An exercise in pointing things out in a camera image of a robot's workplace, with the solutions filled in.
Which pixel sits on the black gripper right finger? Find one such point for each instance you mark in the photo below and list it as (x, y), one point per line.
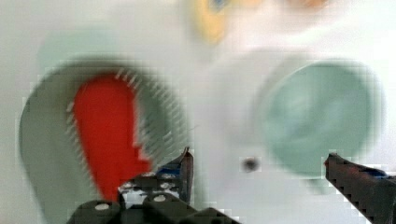
(369, 190)

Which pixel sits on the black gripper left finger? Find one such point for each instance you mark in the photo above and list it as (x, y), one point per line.
(160, 197)

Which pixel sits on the red plush ketchup bottle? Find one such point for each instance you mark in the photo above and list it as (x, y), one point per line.
(105, 111)

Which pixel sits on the green metal cup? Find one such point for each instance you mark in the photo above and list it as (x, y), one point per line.
(323, 107)

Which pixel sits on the peeled toy banana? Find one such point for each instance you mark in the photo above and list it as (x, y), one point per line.
(210, 17)

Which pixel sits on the toy orange half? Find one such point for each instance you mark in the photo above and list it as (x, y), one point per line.
(313, 4)

